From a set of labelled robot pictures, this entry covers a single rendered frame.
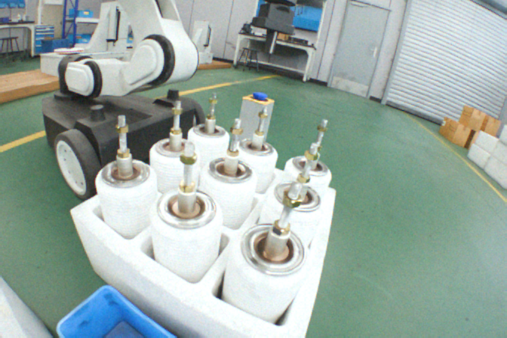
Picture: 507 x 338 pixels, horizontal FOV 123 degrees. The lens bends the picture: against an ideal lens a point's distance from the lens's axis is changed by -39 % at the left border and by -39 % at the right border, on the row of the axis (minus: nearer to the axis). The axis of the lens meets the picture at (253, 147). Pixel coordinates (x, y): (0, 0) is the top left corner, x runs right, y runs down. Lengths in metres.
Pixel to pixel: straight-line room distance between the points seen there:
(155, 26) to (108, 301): 0.63
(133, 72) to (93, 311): 0.55
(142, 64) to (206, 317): 0.57
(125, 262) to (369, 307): 0.51
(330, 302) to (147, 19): 0.85
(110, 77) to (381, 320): 1.03
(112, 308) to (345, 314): 0.46
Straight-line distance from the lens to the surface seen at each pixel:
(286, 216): 0.22
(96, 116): 0.68
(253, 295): 0.26
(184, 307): 0.31
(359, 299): 0.60
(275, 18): 0.60
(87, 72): 0.89
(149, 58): 0.62
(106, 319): 0.45
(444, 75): 5.81
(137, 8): 0.74
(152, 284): 0.32
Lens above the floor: 0.44
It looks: 24 degrees down
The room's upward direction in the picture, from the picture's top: 12 degrees clockwise
